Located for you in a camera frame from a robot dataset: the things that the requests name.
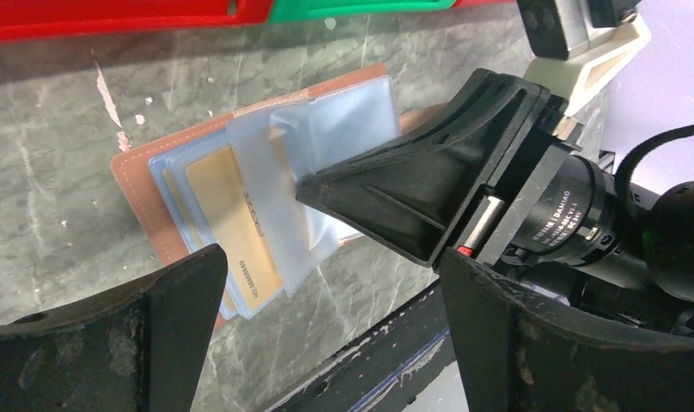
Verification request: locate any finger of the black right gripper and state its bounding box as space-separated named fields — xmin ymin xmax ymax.
xmin=295 ymin=69 xmax=551 ymax=267

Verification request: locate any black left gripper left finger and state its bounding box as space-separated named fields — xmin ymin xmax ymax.
xmin=0 ymin=245 xmax=228 ymax=411

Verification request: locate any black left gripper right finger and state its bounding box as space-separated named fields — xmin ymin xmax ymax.
xmin=439 ymin=249 xmax=694 ymax=411

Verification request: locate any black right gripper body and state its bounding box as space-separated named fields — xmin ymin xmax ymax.
xmin=472 ymin=99 xmax=694 ymax=336

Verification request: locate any tan leather card holder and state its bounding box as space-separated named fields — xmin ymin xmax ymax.
xmin=111 ymin=64 xmax=437 ymax=325

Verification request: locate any red bin with gold card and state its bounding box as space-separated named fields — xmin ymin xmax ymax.
xmin=453 ymin=0 xmax=514 ymax=9

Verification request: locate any red bin with black card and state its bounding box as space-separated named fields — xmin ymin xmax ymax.
xmin=0 ymin=0 xmax=273 ymax=44

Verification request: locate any green plastic bin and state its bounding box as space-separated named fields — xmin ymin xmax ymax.
xmin=268 ymin=0 xmax=454 ymax=23

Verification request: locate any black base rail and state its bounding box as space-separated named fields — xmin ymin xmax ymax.
xmin=261 ymin=282 xmax=455 ymax=411

